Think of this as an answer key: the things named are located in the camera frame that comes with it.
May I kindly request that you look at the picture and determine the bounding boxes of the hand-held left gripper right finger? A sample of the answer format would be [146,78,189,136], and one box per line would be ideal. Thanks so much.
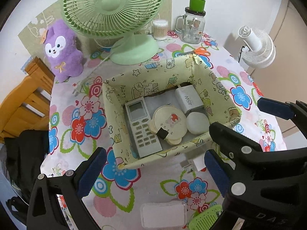
[204,149,232,198]

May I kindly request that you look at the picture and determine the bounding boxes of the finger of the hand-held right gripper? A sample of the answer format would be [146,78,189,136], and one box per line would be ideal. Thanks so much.
[209,122,307,194]
[258,97,307,126]

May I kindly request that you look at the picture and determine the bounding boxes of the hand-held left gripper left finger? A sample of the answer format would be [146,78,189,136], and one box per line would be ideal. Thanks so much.
[26,147,107,230]

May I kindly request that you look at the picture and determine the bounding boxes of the small white charger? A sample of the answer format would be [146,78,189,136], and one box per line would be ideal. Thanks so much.
[183,157,207,173]

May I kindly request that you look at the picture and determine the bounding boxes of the white round case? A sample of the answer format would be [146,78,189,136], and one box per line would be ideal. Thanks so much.
[186,112,211,135]

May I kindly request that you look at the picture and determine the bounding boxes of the green perforated panda case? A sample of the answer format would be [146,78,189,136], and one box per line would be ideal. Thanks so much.
[188,204,223,230]

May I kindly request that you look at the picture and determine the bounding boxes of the large white charger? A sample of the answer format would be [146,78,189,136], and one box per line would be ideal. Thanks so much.
[175,85,204,115]

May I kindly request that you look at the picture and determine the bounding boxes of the cream round bear mirror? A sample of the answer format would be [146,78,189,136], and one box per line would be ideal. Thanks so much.
[149,105,188,146]

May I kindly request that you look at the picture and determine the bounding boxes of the white remote control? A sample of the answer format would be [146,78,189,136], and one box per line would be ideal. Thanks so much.
[125,96,163,159]

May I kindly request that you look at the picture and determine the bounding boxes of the white rectangular box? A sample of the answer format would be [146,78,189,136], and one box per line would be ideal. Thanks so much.
[140,201,187,229]

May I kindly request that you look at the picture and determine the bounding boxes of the patterned yellow storage box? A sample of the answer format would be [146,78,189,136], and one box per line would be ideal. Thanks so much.
[102,54,242,170]

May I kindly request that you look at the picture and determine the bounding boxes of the beige door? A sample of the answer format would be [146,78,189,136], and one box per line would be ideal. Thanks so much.
[249,0,307,139]

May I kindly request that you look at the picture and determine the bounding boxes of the white standing fan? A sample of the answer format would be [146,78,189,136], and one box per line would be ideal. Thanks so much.
[237,25,276,69]

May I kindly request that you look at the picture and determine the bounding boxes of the floral tablecloth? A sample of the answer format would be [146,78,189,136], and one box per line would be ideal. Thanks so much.
[40,30,287,230]

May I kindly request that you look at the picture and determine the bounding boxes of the black bag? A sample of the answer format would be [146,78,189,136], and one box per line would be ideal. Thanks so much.
[3,129,52,197]

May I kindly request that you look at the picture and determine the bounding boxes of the orange wooden chair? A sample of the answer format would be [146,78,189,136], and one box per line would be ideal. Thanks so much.
[0,56,55,137]

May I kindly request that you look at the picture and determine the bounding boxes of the glass mug jar green lid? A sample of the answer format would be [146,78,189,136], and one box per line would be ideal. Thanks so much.
[175,0,207,44]

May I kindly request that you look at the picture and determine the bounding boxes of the purple plush toy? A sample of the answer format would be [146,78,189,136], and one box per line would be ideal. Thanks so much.
[43,20,84,83]

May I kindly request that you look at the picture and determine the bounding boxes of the clear cotton swab container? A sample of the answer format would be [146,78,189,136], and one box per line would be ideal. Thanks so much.
[152,20,169,41]

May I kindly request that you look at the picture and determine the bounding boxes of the blue paper sheet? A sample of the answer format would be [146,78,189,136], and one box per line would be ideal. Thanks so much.
[20,56,33,70]

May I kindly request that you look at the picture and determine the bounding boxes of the green desk fan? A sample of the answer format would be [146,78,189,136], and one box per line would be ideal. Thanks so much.
[60,0,167,65]

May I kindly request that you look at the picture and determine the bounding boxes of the orange handled scissors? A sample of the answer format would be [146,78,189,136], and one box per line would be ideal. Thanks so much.
[176,47,209,58]

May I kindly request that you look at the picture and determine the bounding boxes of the white desk fan cable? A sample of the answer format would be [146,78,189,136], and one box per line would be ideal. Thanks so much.
[74,53,113,94]

